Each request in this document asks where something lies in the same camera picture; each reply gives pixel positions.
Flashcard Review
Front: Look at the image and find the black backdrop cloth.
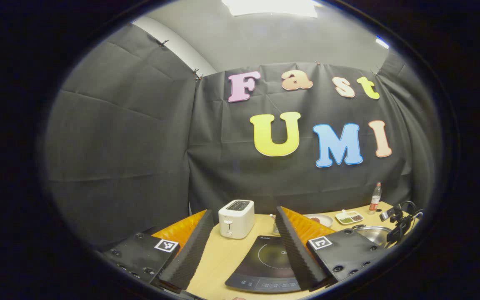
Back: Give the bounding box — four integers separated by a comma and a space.
42, 23, 438, 250

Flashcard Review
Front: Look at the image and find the divided white bean dish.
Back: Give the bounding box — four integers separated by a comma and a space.
335, 210, 364, 225

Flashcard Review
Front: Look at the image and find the white toaster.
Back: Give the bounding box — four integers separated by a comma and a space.
218, 200, 255, 239

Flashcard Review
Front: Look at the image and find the stainless steel pot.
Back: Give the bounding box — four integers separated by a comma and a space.
355, 225, 393, 247

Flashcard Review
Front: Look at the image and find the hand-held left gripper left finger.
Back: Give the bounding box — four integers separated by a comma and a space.
102, 209, 215, 292

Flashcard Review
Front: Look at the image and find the clear plastic water bottle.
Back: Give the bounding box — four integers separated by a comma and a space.
368, 182, 382, 215

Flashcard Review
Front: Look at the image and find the large ceiling light panel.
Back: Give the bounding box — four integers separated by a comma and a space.
222, 0, 319, 18

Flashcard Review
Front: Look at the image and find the black induction cooktop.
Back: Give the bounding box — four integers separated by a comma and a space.
225, 235, 303, 293

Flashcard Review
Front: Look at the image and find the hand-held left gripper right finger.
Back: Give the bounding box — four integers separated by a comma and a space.
275, 206, 393, 292

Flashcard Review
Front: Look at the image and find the round white plate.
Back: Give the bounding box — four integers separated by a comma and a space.
305, 214, 334, 228

